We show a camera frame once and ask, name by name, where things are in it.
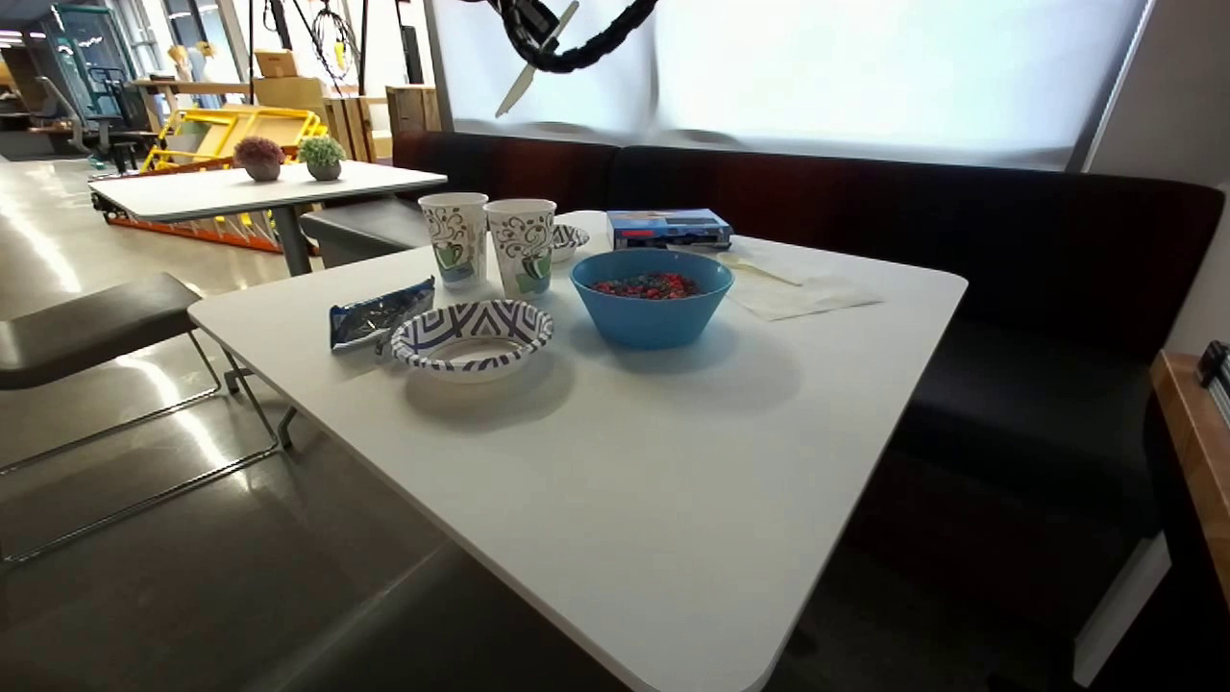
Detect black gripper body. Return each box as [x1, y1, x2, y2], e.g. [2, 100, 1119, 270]
[502, 0, 567, 52]

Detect patterned paper cup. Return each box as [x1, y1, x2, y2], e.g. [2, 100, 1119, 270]
[416, 190, 490, 290]
[484, 191, 561, 304]

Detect beige cardboard box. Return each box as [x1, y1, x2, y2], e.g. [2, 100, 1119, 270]
[248, 47, 333, 125]

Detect green round plant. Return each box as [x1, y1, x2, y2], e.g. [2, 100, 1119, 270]
[294, 131, 349, 184]

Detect blue cardboard box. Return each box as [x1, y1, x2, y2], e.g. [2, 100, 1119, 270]
[604, 204, 736, 259]

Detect colourful beads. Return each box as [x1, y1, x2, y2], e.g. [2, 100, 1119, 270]
[589, 270, 706, 304]

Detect translucent white window screen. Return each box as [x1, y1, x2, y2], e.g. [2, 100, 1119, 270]
[428, 0, 1157, 176]

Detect white side table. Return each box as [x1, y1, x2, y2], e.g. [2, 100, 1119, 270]
[89, 159, 452, 277]

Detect patterned black white plate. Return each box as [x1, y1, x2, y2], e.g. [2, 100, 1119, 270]
[384, 293, 558, 378]

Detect blue plastic bowl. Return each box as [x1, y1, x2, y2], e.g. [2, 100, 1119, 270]
[567, 246, 736, 354]

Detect dark blue snack packet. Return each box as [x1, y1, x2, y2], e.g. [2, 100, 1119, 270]
[326, 275, 442, 359]

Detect white embossed paper napkin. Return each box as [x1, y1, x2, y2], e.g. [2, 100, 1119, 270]
[727, 246, 888, 326]

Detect grey chair with metal legs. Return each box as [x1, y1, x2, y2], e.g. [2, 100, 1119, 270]
[0, 270, 301, 571]

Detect black braided cable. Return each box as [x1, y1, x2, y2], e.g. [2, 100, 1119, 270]
[481, 0, 665, 79]

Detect yellow metal frame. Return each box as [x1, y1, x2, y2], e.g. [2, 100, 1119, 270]
[135, 100, 333, 176]

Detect orange metal frame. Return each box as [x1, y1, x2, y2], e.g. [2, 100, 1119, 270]
[105, 207, 287, 259]

